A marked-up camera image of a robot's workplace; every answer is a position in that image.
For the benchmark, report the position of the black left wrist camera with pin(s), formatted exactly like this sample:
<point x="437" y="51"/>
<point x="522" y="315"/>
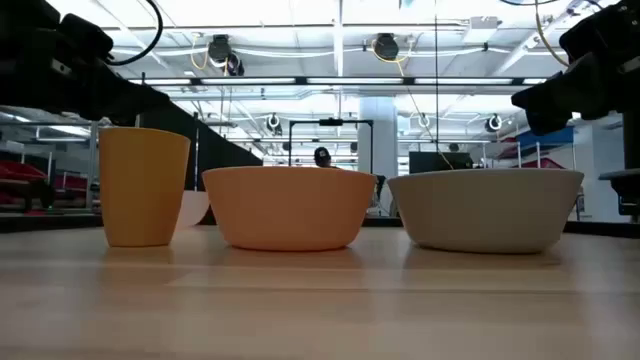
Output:
<point x="85" y="37"/>

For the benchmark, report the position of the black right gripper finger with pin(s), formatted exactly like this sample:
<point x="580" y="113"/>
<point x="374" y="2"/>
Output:
<point x="547" y="122"/>
<point x="547" y="95"/>

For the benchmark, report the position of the metal shelf rack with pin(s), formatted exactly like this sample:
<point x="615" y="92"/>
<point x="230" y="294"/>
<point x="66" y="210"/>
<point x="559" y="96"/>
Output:
<point x="92" y="165"/>
<point x="537" y="152"/>

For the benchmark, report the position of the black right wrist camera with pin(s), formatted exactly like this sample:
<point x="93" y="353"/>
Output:
<point x="600" y="30"/>

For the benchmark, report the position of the black metal frame stand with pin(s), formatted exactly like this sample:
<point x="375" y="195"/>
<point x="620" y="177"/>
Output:
<point x="330" y="122"/>

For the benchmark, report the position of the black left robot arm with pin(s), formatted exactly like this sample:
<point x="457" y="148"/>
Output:
<point x="25" y="20"/>

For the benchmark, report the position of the red storage bin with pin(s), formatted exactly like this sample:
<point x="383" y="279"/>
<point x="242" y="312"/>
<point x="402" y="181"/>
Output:
<point x="20" y="171"/>
<point x="542" y="163"/>

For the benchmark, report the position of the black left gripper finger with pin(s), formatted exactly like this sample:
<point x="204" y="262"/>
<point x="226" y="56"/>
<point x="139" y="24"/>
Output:
<point x="132" y="116"/>
<point x="135" y="95"/>

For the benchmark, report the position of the thin black vertical pole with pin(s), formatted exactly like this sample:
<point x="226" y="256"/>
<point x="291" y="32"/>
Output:
<point x="436" y="75"/>

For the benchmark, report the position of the black partition panel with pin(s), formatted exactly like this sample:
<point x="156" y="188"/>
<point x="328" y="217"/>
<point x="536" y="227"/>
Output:
<point x="220" y="150"/>

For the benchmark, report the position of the blue storage bin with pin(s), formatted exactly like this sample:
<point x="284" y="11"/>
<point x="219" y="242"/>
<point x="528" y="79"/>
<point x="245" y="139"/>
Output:
<point x="550" y="136"/>

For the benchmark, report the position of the yellow plastic cup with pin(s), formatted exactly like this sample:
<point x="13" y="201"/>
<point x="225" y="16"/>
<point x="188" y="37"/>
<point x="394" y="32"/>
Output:
<point x="142" y="190"/>

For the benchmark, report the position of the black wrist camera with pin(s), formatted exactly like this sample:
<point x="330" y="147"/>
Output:
<point x="600" y="30"/>
<point x="85" y="37"/>

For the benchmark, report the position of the person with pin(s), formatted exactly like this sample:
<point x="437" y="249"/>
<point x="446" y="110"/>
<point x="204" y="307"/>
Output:
<point x="322" y="156"/>

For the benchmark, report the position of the orange plastic bowl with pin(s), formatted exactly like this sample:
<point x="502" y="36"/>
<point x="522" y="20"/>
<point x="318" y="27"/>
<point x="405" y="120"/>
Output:
<point x="287" y="210"/>

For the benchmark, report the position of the black monitor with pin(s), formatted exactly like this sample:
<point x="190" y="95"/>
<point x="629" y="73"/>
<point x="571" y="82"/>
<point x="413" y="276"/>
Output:
<point x="435" y="162"/>

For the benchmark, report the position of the white pillar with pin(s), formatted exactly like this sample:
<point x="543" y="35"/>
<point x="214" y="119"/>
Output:
<point x="382" y="135"/>

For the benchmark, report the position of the grey plastic bowl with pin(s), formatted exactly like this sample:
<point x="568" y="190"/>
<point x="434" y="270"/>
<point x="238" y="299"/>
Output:
<point x="485" y="212"/>

